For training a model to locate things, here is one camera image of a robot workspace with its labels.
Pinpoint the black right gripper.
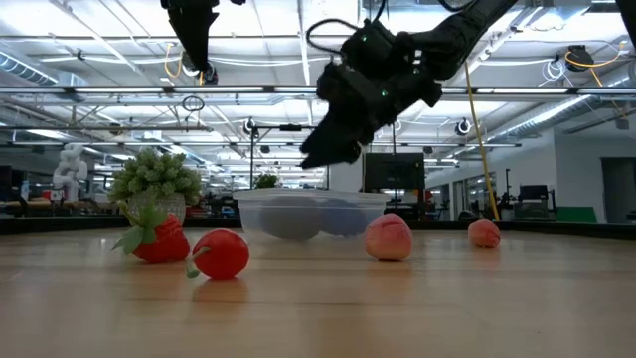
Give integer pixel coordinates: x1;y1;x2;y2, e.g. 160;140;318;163
299;54;444;171

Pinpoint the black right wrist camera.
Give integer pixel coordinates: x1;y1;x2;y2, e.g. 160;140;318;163
341;19;401;69

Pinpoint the red strawberry with green leaves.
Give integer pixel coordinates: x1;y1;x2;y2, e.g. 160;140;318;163
111;200;192;265

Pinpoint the green succulent in patterned pot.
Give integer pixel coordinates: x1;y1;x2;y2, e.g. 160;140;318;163
107;147;204;225

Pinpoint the brown kiwi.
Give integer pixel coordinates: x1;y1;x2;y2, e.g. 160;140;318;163
258;195;323;241

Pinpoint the red cherry with green stem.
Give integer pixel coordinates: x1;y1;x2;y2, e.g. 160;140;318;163
185;228;251;281

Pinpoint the black background chair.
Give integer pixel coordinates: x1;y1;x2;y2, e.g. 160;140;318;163
513;184;558;221

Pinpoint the green panel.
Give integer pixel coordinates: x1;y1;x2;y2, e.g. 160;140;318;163
555;206;598;224

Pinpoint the pink peach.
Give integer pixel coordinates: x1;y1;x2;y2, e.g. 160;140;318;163
467;218;502;249
364;213;414;262

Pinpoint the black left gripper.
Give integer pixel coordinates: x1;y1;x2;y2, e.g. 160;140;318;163
159;0;247;72

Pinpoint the clear plastic tupperware container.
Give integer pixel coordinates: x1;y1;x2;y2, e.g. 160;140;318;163
232;187;393;242

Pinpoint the black background rig frame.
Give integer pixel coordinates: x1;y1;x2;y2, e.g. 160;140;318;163
247;122;331;192

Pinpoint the black reel with yellow cord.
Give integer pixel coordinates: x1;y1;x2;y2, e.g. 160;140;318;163
164;43;221;86
563;42;628;74

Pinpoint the black monitor screen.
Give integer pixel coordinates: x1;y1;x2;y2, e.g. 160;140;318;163
363;151;427;192

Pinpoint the small green background plant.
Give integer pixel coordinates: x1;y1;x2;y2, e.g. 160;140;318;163
252;173;280;190

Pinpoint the yellow cable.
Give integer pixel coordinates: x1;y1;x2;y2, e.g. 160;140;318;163
463;62;501;222

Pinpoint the white robot figure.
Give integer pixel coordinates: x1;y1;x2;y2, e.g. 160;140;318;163
52;143;89;203

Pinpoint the purple grape bunch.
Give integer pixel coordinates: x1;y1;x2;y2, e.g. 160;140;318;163
320;197;370;237

